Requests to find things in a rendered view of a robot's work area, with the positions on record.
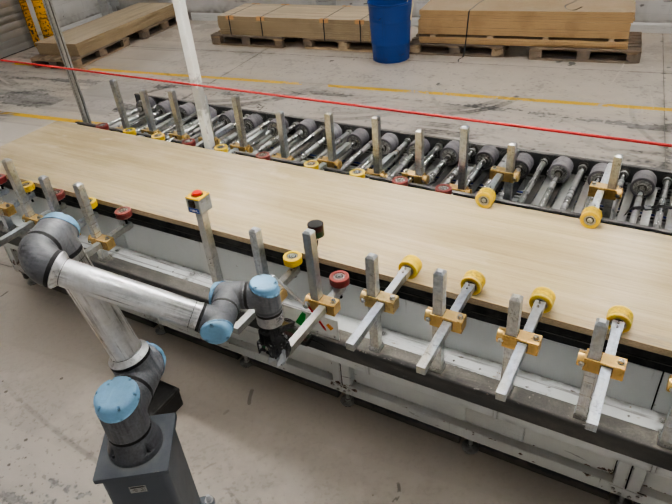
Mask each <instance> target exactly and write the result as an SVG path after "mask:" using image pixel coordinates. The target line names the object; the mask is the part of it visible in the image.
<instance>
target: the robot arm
mask: <svg viewBox="0 0 672 504"><path fill-rule="evenodd" d="M79 235H80V226H79V224H78V223H77V221H76V220H75V219H74V218H72V217H71V216H69V215H65V214H64V213H61V212H51V213H48V214H46V215H45V216H44V217H43V218H41V219H39V220H38V222H37V224H36V225H35V226H34V227H33V228H32V229H31V230H30V231H29V232H28V233H27V234H26V235H25V236H24V237H23V238H22V240H21V241H20V243H19V246H18V250H17V255H18V260H19V263H20V266H21V268H22V269H23V271H24V272H25V274H26V275H27V276H28V277H29V278H30V279H31V280H33V281H34V282H35V283H37V284H39V285H41V286H43V287H46V288H50V289H52V288H54V287H56V286H60V287H63V288H65V289H66V291H67V292H68V294H69V295H70V297H71V298H72V300H73V301H74V303H75V304H76V306H77V307H78V309H79V311H80V312H81V314H82V315H83V317H84V318H85V320H86V321H87V323H88V324H89V326H90V327H91V329H92V330H93V332H94V333H95V335H96V336H97V338H98V339H99V341H100V342H101V344H102V345H103V347H104V348H105V350H106V352H107V353H108V355H109V356H110V358H109V360H108V365H109V367H110V369H111V370H112V372H113V373H114V375H115V376H114V378H113V379H112V380H110V379H109V380H107V381H106V382H104V383H103V384H102V385H101V386H100V387H99V388H98V389H97V391H96V393H95V395H94V398H93V404H94V408H95V413H96V415H97V417H98V418H99V420H100V423H101V425H102V427H103V429H104V431H105V433H106V436H107V438H108V446H107V451H108V455H109V457H110V460H111V461H112V462H113V463H114V464H115V465H117V466H119V467H123V468H132V467H137V466H140V465H142V464H144V463H146V462H148V461H149V460H151V459H152V458H153V457H154V456H155V455H156V454H157V453H158V451H159V450H160V448H161V446H162V443H163V434H162V431H161V429H160V427H159V426H158V425H157V424H156V423H155V422H153V421H152V420H151V419H150V416H149V414H148V406H149V404H150V402H151V399H152V397H153V395H154V393H155V390H156V388H157V386H158V383H159V381H160V379H161V376H162V375H163V373H164V370H165V365H166V356H165V355H164V352H163V350H162V349H161V348H160V347H159V346H157V345H156V344H154V343H148V341H145V340H142V339H138V337H137V336H136V334H135V333H134V331H133V329H132V328H131V326H130V324H129V323H128V321H127V319H126V318H125V316H124V315H123V313H122V311H121V310H120V308H119V306H122V307H125V308H128V309H131V310H134V311H137V312H140V313H143V314H146V315H150V316H153V317H156V318H159V319H162V320H165V321H168V322H171V323H174V324H177V325H180V326H183V327H186V328H189V329H192V330H193V331H196V332H199V333H200V335H201V337H202V339H203V340H205V341H206V342H208V343H210V344H222V343H224V342H226V341H227V340H228V339H229V338H230V336H231V334H232V332H233V330H234V325H235V322H236V319H237V316H238V314H239V310H240V309H254V310H255V315H256V320H257V324H258V326H259V327H261V328H260V329H259V330H258V333H259V338H260V339H259V340H258V341H257V347H258V352H259V354H260V353H261V351H263V352H266V354H268V355H269V358H268V363H269V364H270V363H271V362H273V361H275V360H276V361H277V364H276V366H277V367H278V366H280V365H281V366H283V365H284V364H285V363H286V361H287V359H288V357H289V355H290V352H291V345H290V341H289V340H288V336H287V335H286V334H285V333H283V332H284V331H287V330H290V329H293V328H294V326H295V321H293V320H291V319H289V318H284V314H283V308H282V302H281V296H280V288H279V285H278V282H277V280H276V279H275V278H274V277H273V276H270V275H265V274H262V275H257V276H255V277H253V278H252V279H251V280H250V281H221V282H215V283H213V284H212V286H211V288H210V292H209V304H207V303H205V302H199V301H196V300H193V299H190V298H187V297H184V296H181V295H178V294H175V293H172V292H169V291H166V290H163V289H160V288H157V287H154V286H151V285H148V284H145V283H142V282H139V281H136V280H133V279H130V278H127V277H124V276H121V275H118V274H115V273H112V272H109V271H106V270H103V269H100V268H97V267H94V265H93V264H92V262H91V260H90V259H89V257H88V255H87V254H86V252H85V251H84V249H83V246H82V244H81V242H80V241H79V239H78V237H79ZM118 305H119V306H118ZM259 344H261V346H262V348H261V349H260V350H259Z"/></svg>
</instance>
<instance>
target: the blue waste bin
mask: <svg viewBox="0 0 672 504"><path fill-rule="evenodd" d="M412 3H413V0H368V1H367V4H368V10H369V21H370V30H371V43H372V51H373V60H374V61H376V62H378V63H384V64H392V63H399V62H403V61H406V60H407V59H409V52H410V30H411V20H412V11H413V6H414V3H413V5H412ZM411 7H412V10H411Z"/></svg>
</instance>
